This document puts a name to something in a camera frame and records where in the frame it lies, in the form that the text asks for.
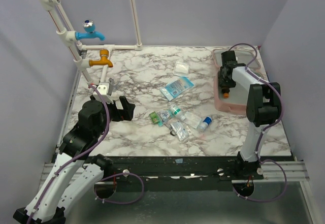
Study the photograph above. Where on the green sachet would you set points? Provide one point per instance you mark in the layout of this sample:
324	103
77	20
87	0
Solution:
154	117

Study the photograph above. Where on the blue faucet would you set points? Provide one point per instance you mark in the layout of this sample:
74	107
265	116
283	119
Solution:
90	32

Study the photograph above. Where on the white gauze packet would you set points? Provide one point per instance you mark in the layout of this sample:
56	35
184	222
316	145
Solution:
181	69

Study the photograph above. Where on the alcohol pad packets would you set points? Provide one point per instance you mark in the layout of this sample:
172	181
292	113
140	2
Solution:
182	131

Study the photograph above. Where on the blue capped small bottle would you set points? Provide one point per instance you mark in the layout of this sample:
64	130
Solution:
204	124

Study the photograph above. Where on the chrome faucet valve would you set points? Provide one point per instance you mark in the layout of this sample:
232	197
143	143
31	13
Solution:
114	85

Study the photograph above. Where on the brown medicine bottle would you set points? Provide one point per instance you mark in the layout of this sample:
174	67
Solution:
225	92

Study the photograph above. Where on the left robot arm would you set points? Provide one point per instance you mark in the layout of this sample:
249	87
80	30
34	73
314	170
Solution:
60	193

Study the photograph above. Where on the clear bag teal pads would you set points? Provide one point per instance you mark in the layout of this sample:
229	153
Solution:
192	120

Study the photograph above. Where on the blue wipes packet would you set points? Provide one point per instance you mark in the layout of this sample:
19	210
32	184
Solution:
175	88

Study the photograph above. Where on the pink medicine kit case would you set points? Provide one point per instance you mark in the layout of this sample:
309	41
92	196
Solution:
236	99

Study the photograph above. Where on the white pvc pipe frame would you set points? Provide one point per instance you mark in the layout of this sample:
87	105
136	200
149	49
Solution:
66	33

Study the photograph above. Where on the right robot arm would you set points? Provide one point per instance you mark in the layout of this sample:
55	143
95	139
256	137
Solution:
263	108

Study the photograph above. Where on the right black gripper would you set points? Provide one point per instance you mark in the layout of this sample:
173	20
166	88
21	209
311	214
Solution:
225	81

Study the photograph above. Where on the green capped white bottle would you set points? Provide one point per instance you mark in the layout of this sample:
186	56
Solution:
177	112

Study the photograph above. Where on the pill blister bag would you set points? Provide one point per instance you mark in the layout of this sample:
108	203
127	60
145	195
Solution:
164	116

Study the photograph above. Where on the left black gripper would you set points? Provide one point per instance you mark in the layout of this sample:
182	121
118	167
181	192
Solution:
128	110

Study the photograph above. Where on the orange faucet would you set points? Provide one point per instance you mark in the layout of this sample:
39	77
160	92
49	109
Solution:
103	61

